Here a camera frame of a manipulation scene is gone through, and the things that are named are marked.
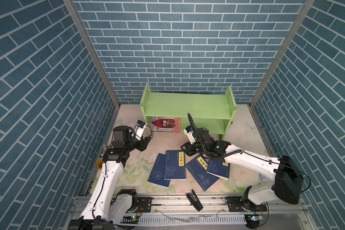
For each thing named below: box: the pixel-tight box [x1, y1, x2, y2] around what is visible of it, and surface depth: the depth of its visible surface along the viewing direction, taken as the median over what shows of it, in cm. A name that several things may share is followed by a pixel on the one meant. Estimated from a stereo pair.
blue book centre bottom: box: [184, 154, 220, 192], surface depth 86 cm
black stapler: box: [185, 189, 204, 212], surface depth 75 cm
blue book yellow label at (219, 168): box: [206, 158, 231, 181], surface depth 86 cm
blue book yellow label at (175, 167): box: [163, 149, 186, 181], surface depth 87 cm
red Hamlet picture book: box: [149, 116, 181, 133], surface depth 93 cm
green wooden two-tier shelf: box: [140, 83, 237, 141], surface depth 86 cm
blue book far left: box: [147, 152, 171, 188], surface depth 86 cm
